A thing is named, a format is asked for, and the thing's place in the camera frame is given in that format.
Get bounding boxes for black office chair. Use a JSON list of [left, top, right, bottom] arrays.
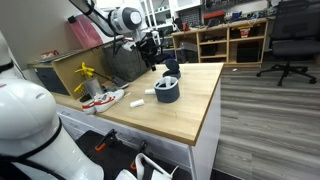
[[256, 0, 320, 86]]

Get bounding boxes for black orange clamp left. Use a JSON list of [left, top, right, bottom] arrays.
[[95, 129, 118, 151]]

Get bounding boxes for yellow handled clamps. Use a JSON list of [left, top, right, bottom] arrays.
[[74, 62, 95, 92]]

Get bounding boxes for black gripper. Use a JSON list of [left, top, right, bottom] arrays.
[[137, 32, 159, 71]]

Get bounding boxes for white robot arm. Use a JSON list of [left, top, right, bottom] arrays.
[[68, 0, 154, 51]]

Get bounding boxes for wooden shelf unit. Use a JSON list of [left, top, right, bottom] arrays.
[[172, 18, 268, 67]]

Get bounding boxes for white cylinder roll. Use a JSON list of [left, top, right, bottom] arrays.
[[144, 89, 156, 95], [130, 99, 145, 108], [164, 76, 171, 88]]

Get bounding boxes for dark grey fabric bin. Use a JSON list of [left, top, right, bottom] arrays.
[[102, 42, 150, 82]]

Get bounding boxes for white red sneaker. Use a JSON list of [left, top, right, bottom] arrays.
[[82, 95, 102, 115], [94, 89, 125, 113]]

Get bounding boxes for left white red sneaker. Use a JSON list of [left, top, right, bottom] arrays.
[[82, 95, 102, 115]]

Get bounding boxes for blue and white round container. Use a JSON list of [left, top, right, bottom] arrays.
[[154, 76, 180, 103]]

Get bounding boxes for silver metal cylinder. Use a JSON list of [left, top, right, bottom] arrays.
[[83, 77, 103, 97]]

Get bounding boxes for large cardboard box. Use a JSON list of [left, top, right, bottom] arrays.
[[29, 45, 108, 99]]

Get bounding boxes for right white red sneaker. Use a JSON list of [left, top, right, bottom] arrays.
[[94, 89, 125, 113]]

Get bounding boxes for black orange clamp right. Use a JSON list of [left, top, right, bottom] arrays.
[[130, 140, 148, 171]]

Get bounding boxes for black orange clamp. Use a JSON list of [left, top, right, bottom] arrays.
[[95, 129, 118, 151], [130, 140, 148, 171]]

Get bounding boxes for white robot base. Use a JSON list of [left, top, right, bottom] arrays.
[[0, 34, 104, 180]]

